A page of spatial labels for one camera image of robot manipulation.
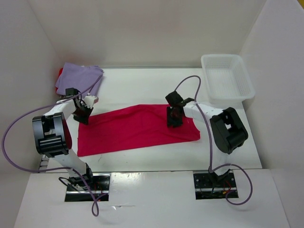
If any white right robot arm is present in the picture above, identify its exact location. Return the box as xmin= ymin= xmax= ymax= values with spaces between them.
xmin=165 ymin=91 xmax=248 ymax=183

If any white plastic basket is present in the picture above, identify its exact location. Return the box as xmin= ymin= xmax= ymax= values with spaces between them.
xmin=201 ymin=54 xmax=256 ymax=104

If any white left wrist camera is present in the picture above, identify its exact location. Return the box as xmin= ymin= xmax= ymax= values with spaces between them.
xmin=84 ymin=95 xmax=99 ymax=109

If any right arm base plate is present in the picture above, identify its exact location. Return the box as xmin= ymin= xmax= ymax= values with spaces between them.
xmin=193 ymin=171 xmax=238 ymax=200

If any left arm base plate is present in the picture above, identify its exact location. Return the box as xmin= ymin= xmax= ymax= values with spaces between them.
xmin=64 ymin=172 xmax=112 ymax=202

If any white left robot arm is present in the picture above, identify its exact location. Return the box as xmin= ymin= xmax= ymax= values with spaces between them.
xmin=32 ymin=88 xmax=98 ymax=190

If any magenta t shirt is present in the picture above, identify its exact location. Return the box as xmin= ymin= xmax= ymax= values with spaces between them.
xmin=77 ymin=104 xmax=200 ymax=157

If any red t shirt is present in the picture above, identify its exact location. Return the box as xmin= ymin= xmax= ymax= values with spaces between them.
xmin=55 ymin=68 xmax=63 ymax=92

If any lilac t shirt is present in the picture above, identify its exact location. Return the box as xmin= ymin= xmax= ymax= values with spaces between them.
xmin=55 ymin=62 xmax=104 ymax=95

